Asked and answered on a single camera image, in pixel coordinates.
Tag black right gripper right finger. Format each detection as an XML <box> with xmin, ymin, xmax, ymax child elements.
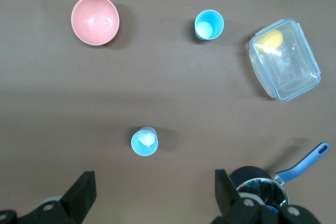
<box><xmin>212</xmin><ymin>169</ymin><xmax>279</xmax><ymax>224</ymax></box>

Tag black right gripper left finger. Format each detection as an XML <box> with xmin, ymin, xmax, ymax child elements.
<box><xmin>19</xmin><ymin>170</ymin><xmax>97</xmax><ymax>224</ymax></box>

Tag blue cup with white paper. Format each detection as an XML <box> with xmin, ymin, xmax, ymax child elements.
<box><xmin>131</xmin><ymin>126</ymin><xmax>159</xmax><ymax>157</ymax></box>

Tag glass lid with blue knob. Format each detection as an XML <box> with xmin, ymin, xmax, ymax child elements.
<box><xmin>236</xmin><ymin>177</ymin><xmax>289</xmax><ymax>214</ymax></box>

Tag crumpled white paper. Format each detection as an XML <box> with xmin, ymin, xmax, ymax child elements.
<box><xmin>136</xmin><ymin>131</ymin><xmax>158</xmax><ymax>147</ymax></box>

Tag clear container with blue rim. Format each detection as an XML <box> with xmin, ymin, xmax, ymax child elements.
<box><xmin>245</xmin><ymin>18</ymin><xmax>322</xmax><ymax>102</ymax></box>

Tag yellow sponge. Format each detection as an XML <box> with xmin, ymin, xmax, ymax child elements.
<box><xmin>256</xmin><ymin>29</ymin><xmax>284</xmax><ymax>55</ymax></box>

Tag blue plastic cup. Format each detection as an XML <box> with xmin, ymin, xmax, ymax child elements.
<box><xmin>194</xmin><ymin>9</ymin><xmax>225</xmax><ymax>41</ymax></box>

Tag pink bowl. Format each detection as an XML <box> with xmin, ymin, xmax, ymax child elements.
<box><xmin>70</xmin><ymin>0</ymin><xmax>120</xmax><ymax>46</ymax></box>

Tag dark saucepan with blue handle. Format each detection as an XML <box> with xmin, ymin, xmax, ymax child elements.
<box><xmin>228</xmin><ymin>142</ymin><xmax>331</xmax><ymax>216</ymax></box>

